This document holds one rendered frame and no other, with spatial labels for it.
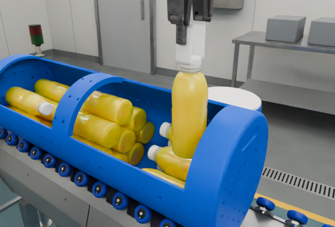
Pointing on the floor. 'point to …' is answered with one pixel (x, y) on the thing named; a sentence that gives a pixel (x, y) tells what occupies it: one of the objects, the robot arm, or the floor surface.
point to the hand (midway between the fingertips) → (190, 43)
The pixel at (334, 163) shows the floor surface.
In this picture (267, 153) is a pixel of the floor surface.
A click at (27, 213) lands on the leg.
